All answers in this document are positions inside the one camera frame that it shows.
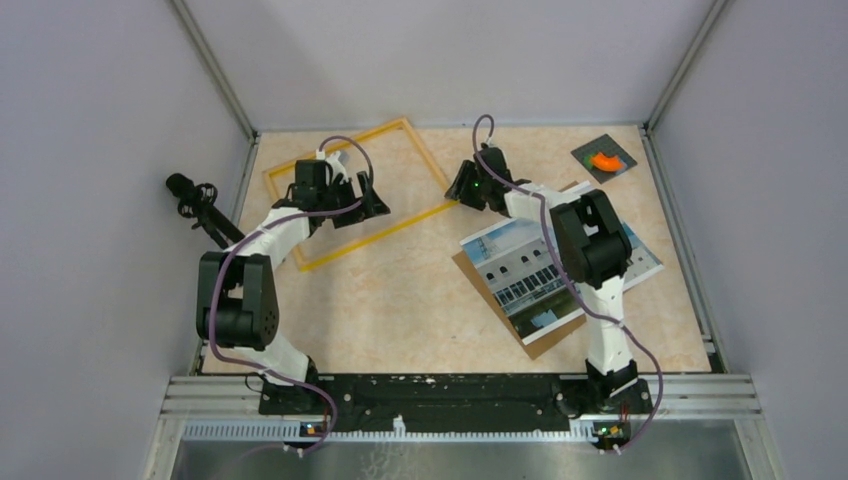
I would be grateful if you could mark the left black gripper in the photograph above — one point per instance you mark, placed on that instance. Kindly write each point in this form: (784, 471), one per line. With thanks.
(371, 206)

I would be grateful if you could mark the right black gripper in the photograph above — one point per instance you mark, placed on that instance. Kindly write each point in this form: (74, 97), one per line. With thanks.
(460, 189)

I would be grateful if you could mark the yellow wooden picture frame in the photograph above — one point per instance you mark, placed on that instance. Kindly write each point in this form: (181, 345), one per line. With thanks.
(409, 180)

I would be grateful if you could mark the building photo print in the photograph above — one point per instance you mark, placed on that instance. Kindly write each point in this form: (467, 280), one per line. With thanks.
(512, 260)

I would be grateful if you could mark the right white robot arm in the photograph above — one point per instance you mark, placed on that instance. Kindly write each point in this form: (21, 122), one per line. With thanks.
(590, 252)

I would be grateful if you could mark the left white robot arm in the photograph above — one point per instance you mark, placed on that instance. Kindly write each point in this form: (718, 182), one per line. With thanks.
(238, 312)

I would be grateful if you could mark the grey building block plate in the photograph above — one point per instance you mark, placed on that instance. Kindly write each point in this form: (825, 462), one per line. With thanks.
(606, 144)

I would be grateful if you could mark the orange curved block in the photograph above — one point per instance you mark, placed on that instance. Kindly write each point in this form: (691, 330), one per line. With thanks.
(608, 163)

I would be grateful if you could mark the black microphone on tripod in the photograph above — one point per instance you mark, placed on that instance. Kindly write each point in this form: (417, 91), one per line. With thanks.
(197, 202)

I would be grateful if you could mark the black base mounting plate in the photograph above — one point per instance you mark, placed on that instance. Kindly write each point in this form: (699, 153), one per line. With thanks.
(570, 395)

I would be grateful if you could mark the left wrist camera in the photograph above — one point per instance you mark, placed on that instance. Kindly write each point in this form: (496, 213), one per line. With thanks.
(336, 160)

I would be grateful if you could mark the aluminium rail with cable duct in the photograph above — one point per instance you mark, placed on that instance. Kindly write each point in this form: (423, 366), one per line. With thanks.
(221, 408)

